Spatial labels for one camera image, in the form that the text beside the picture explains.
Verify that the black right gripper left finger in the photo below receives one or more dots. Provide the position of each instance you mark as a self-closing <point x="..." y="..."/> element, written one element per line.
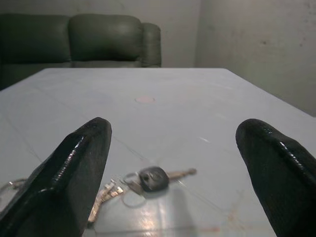
<point x="64" y="187"/>

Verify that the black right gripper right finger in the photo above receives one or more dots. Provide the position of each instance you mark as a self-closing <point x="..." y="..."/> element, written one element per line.
<point x="279" y="177"/>

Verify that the small silver keys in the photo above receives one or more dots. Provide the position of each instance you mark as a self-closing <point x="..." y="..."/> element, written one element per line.
<point x="108" y="191"/>

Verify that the black-headed car key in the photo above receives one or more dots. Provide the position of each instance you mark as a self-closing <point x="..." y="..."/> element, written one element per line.
<point x="153" y="179"/>

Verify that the dark green leather sofa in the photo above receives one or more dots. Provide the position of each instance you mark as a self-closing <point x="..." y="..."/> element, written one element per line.
<point x="103" y="37"/>

